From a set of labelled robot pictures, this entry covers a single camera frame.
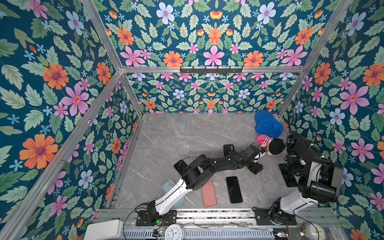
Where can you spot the black hook rail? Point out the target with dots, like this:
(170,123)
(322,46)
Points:
(211,70)

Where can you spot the white heat sink strip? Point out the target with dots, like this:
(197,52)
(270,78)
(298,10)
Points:
(199,234)

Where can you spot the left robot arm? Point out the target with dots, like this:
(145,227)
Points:
(196,174)

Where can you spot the black phone case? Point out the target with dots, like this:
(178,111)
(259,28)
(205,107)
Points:
(228,149)

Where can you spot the white clock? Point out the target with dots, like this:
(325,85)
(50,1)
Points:
(174,232)

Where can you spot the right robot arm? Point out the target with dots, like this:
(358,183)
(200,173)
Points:
(319,181)

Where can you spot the light blue phone case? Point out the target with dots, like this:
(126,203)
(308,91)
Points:
(167,186)

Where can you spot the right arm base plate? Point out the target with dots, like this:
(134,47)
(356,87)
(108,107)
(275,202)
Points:
(264,216)

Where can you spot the black phone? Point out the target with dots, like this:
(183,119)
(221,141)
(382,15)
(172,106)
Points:
(234,190)
(180,166)
(288,176)

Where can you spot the doll with blue cloth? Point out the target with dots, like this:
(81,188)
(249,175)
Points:
(269,130)

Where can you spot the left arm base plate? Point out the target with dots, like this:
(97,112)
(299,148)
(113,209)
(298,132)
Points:
(147,218)

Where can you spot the pink phone case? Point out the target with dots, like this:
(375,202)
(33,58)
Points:
(209,194)

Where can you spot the white box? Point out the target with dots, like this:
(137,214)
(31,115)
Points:
(108,230)

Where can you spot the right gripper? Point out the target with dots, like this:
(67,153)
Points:
(299,169)

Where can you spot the brass alarm clock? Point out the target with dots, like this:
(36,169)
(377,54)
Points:
(310,231)

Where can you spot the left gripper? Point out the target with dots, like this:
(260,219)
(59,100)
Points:
(257,167)

